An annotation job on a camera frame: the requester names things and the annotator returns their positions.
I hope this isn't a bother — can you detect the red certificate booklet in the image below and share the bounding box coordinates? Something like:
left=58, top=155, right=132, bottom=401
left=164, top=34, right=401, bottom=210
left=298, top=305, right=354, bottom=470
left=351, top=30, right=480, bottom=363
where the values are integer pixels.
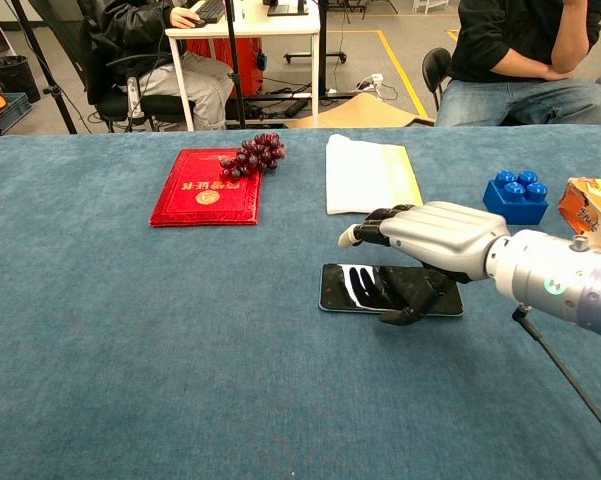
left=149, top=148, right=264, bottom=229

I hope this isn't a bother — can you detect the blue plastic crate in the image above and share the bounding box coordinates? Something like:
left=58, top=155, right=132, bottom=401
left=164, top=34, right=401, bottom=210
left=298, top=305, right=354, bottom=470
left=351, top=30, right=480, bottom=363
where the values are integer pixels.
left=0, top=91, right=33, bottom=134

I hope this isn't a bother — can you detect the brown cardboard sheet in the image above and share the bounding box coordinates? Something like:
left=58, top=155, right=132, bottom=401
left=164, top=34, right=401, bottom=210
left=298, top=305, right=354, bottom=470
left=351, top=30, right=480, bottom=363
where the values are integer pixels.
left=282, top=93, right=436, bottom=129

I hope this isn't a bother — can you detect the blue toy building block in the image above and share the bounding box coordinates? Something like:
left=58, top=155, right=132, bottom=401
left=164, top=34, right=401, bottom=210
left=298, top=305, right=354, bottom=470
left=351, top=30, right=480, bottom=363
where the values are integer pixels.
left=482, top=170, right=550, bottom=227

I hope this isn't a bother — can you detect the purple grape bunch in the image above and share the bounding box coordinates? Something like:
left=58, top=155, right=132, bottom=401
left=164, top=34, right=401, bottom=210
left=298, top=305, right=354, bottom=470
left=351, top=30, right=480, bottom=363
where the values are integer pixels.
left=219, top=132, right=287, bottom=181

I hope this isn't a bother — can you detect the black tripod stand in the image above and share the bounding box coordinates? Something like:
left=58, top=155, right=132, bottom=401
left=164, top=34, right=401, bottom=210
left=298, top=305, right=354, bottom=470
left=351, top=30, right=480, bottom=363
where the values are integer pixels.
left=7, top=0, right=79, bottom=135

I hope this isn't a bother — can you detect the black keyboard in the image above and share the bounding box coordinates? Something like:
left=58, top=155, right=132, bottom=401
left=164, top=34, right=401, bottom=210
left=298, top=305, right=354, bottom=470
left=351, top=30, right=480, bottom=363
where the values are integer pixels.
left=193, top=0, right=227, bottom=23

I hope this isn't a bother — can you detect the seated person in black jacket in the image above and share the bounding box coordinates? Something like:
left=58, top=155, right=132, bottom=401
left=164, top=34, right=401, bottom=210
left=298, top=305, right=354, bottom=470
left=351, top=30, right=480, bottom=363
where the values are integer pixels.
left=77, top=0, right=235, bottom=132

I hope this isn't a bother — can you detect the blue table cloth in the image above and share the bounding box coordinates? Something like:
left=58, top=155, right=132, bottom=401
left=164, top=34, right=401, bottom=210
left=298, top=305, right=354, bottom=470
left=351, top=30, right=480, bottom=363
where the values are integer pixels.
left=0, top=123, right=601, bottom=480

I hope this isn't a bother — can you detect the black trash bin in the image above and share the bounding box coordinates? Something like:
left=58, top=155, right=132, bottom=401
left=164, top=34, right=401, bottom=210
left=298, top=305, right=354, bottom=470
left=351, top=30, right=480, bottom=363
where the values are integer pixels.
left=0, top=55, right=42, bottom=105

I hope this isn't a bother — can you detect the seated person in blue jeans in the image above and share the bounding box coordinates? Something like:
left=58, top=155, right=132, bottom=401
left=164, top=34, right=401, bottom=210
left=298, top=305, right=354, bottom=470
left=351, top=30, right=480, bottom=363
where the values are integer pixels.
left=434, top=0, right=601, bottom=128

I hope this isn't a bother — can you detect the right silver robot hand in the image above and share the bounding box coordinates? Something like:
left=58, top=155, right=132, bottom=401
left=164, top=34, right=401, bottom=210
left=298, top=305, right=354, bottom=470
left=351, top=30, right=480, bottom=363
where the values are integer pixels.
left=337, top=200, right=511, bottom=326

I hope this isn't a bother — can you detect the black office chair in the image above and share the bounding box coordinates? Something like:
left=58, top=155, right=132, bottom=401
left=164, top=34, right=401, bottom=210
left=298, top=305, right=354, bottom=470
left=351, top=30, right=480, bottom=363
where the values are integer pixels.
left=87, top=53, right=197, bottom=134

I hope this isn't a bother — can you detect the black vertical pole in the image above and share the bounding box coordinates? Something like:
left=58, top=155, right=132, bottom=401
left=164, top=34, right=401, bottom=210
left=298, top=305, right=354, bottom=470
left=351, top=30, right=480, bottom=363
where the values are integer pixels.
left=224, top=0, right=247, bottom=129

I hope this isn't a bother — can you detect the orange snack box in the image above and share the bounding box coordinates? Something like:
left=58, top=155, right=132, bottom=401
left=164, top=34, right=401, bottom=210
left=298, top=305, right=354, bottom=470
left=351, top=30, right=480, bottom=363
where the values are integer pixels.
left=557, top=176, right=601, bottom=249

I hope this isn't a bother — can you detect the white desk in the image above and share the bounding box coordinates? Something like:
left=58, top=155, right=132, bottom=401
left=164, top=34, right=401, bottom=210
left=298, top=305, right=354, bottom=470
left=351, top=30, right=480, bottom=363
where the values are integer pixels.
left=164, top=0, right=322, bottom=132

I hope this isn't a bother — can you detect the black round-back chair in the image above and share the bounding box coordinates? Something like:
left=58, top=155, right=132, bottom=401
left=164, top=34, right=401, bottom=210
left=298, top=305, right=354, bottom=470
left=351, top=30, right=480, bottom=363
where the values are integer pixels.
left=421, top=47, right=453, bottom=114

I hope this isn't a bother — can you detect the black smartphone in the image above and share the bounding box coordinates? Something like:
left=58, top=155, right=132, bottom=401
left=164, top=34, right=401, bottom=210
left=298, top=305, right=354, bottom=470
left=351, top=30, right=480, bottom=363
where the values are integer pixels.
left=318, top=262, right=466, bottom=320

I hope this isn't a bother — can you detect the white folded cloth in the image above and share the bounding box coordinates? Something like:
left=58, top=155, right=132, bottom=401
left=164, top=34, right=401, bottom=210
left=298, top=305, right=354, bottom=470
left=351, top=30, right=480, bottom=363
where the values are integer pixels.
left=325, top=133, right=425, bottom=216

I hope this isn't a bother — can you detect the red equipment case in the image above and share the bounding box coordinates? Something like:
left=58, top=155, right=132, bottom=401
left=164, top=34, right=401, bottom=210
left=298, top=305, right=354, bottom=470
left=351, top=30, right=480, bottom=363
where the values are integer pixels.
left=185, top=37, right=264, bottom=99

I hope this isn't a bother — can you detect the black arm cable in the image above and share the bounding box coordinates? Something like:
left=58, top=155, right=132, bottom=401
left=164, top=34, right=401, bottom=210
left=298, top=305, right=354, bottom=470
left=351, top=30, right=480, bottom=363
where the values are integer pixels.
left=511, top=305, right=601, bottom=446

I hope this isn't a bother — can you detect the black wheeled stand base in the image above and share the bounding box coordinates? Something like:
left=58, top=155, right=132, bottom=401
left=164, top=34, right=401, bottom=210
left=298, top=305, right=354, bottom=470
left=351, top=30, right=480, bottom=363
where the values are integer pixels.
left=282, top=0, right=348, bottom=65

